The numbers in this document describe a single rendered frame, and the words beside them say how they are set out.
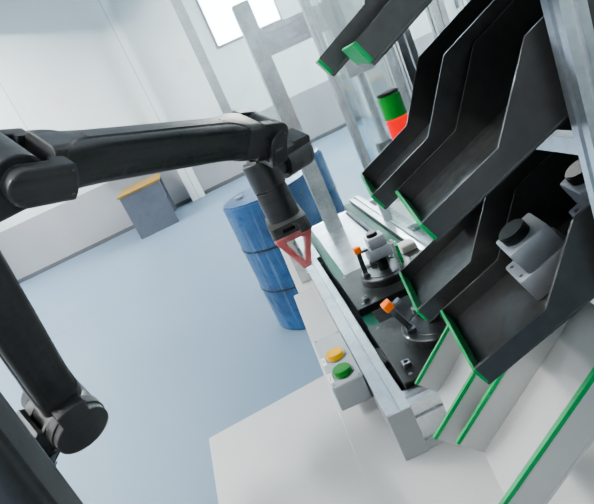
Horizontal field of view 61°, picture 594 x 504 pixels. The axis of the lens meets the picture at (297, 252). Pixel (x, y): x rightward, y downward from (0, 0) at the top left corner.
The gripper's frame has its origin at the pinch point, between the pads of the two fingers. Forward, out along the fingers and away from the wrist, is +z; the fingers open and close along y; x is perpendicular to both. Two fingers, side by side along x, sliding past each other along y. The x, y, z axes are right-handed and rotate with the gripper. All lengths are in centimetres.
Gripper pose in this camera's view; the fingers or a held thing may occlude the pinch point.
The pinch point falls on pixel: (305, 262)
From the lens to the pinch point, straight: 89.3
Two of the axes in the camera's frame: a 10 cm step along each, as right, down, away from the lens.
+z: 4.1, 8.6, 3.1
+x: -9.0, 4.3, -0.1
